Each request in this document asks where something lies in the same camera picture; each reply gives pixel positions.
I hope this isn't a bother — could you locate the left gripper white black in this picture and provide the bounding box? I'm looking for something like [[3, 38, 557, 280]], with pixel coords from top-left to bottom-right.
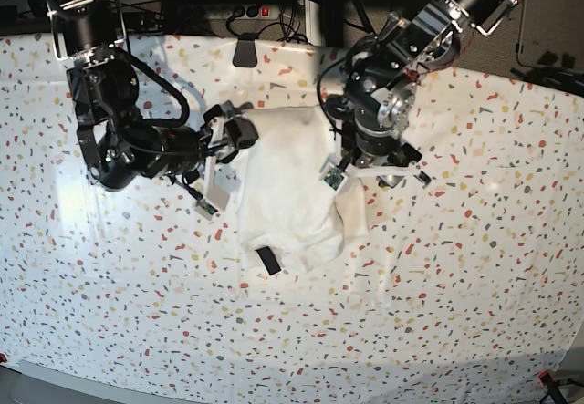
[[321, 141, 432, 190]]

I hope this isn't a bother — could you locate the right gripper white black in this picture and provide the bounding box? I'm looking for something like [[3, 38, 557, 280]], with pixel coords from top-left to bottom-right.
[[199, 100, 259, 194]]

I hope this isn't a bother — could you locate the white printed T-shirt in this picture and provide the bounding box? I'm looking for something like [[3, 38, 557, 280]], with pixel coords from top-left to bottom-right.
[[229, 107, 370, 273]]

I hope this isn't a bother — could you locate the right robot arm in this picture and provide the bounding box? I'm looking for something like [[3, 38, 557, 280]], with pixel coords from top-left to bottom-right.
[[45, 0, 258, 198]]

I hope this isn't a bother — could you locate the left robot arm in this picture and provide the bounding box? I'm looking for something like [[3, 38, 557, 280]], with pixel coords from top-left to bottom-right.
[[318, 0, 523, 193]]

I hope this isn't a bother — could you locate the black table clamp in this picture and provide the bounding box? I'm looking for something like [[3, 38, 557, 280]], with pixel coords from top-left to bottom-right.
[[232, 33, 258, 68]]

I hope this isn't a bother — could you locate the terrazzo patterned tablecloth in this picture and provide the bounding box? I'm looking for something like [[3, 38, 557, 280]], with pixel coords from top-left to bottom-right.
[[1, 34, 583, 403]]

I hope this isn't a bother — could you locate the white power strip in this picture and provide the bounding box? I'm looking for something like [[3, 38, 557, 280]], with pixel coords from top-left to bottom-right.
[[188, 5, 281, 21]]

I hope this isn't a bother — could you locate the red black corner clamp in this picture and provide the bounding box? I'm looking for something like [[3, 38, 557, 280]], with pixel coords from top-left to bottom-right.
[[538, 370, 568, 404]]

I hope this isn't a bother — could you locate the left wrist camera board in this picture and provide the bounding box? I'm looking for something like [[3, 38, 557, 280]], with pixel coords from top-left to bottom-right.
[[319, 161, 346, 192]]

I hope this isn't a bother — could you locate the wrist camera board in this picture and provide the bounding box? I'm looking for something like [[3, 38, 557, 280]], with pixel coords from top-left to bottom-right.
[[319, 161, 346, 192], [195, 187, 229, 221]]

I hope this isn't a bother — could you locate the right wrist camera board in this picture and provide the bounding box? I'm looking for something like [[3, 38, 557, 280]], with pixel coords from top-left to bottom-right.
[[195, 187, 229, 221]]

